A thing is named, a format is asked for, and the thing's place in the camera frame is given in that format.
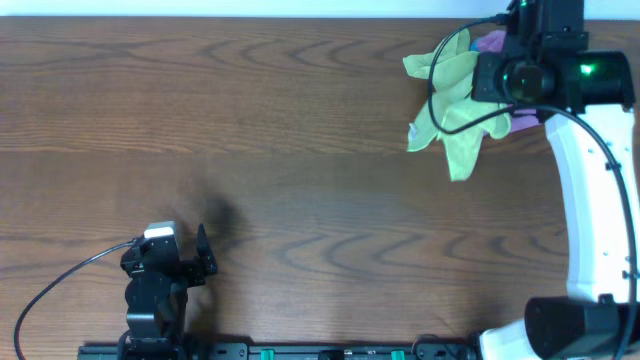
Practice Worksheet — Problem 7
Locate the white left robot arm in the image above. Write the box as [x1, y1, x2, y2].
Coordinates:
[116, 221, 218, 360]

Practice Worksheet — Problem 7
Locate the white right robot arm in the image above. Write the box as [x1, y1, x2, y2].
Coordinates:
[472, 28, 639, 359]

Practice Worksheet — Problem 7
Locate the light green microfiber cloth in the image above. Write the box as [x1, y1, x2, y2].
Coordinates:
[406, 49, 512, 183]

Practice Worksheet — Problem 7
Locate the purple crumpled cloth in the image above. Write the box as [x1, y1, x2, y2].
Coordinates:
[472, 30, 540, 133]

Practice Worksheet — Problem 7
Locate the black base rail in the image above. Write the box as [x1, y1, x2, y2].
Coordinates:
[77, 341, 481, 360]

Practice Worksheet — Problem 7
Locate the olive green crumpled cloth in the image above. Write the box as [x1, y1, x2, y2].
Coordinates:
[402, 29, 478, 88]

